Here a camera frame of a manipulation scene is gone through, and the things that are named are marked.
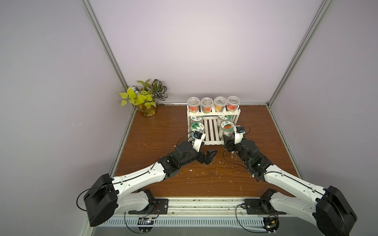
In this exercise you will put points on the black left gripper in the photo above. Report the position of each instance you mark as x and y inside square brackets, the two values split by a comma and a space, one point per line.
[205, 159]

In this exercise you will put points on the left controller board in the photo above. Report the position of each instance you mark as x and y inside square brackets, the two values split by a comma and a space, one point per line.
[145, 224]

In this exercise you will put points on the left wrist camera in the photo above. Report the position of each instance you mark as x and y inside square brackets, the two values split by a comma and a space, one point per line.
[198, 140]

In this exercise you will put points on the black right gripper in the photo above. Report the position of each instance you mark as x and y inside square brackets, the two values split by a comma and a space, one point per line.
[234, 145]

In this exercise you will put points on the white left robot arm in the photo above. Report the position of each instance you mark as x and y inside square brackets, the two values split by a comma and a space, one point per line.
[110, 195]

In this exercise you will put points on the jar with strawberry lid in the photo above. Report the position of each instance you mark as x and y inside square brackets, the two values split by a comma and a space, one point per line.
[226, 129]

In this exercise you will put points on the jar with tree lid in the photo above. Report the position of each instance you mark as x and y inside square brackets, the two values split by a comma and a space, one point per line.
[197, 126]

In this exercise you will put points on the controller board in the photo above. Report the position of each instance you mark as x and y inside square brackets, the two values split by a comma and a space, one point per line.
[271, 223]
[145, 224]

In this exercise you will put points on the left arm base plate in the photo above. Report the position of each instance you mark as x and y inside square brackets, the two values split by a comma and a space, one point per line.
[159, 206]

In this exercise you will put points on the jar with orange flower lid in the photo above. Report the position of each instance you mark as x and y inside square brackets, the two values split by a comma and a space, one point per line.
[225, 118]

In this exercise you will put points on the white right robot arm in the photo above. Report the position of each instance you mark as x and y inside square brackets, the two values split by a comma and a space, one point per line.
[326, 208]

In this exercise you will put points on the clear seed container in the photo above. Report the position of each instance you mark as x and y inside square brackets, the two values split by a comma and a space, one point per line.
[233, 103]
[206, 105]
[220, 103]

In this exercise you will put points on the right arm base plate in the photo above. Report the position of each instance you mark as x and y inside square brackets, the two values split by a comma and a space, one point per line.
[260, 207]

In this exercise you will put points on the white wooden slatted shelf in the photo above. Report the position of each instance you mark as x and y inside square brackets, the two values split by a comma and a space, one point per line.
[211, 129]

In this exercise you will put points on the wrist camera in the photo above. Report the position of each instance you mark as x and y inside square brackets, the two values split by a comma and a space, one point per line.
[239, 133]
[198, 140]

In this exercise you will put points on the green potted plant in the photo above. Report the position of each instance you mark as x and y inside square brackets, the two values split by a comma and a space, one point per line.
[145, 99]

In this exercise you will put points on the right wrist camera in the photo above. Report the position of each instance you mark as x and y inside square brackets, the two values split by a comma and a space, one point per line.
[239, 133]

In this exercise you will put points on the right controller board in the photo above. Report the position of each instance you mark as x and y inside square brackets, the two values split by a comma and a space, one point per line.
[271, 223]

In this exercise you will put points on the clear container red seeds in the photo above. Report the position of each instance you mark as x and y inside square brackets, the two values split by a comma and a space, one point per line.
[193, 104]

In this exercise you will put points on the aluminium front rail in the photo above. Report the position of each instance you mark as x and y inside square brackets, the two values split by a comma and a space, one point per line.
[218, 207]

